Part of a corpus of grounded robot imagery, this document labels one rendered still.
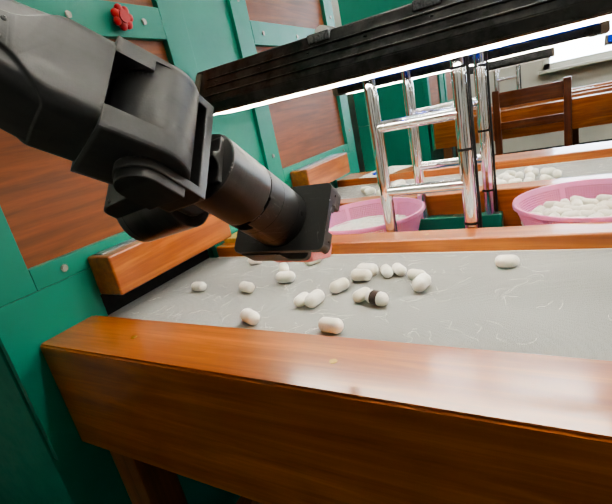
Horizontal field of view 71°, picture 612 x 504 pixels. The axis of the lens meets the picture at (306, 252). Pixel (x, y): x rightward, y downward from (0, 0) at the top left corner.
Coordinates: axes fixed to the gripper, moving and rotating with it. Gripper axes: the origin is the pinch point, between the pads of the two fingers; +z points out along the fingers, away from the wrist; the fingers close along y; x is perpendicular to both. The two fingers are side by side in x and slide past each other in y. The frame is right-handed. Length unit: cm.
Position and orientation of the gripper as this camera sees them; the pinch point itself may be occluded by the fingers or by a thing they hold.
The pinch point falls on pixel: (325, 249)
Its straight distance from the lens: 47.9
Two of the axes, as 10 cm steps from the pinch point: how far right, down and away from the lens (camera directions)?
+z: 5.1, 3.1, 8.0
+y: -8.5, 0.2, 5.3
